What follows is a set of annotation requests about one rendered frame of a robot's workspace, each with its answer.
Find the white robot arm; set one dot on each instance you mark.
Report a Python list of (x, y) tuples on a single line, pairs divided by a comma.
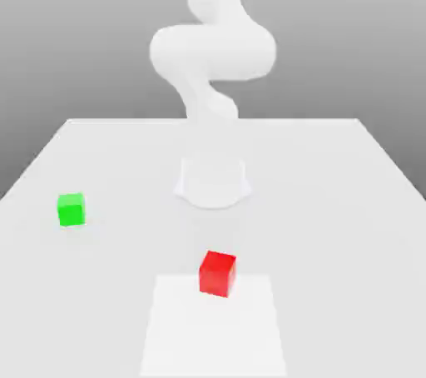
[(213, 51)]

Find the small red cube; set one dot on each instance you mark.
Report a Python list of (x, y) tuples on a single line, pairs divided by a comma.
[(216, 274)]

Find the small green cube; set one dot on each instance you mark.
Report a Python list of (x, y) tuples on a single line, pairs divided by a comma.
[(71, 210)]

